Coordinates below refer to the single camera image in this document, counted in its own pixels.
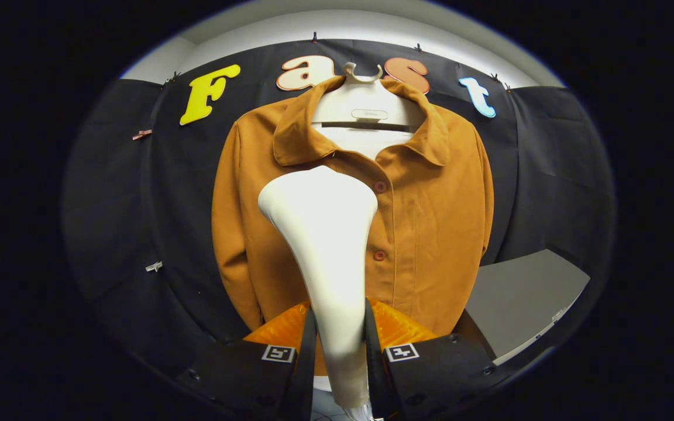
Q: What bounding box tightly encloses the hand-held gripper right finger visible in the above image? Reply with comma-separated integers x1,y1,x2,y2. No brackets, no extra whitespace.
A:
364,296,510,420

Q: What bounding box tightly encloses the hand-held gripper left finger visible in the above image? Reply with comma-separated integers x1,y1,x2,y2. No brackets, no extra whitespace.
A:
176,301,319,421

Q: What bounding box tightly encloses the white garment steamer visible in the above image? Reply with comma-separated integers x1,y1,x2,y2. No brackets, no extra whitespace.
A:
258,165,379,410

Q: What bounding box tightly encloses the orange button-up jacket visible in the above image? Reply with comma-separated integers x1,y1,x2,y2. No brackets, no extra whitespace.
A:
211,76,494,376

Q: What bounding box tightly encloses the white garment form hanger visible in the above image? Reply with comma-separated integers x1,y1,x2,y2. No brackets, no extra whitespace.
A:
312,63,425,160

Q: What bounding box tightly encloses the row of black clips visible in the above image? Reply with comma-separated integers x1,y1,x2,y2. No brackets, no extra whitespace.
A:
164,32,513,93

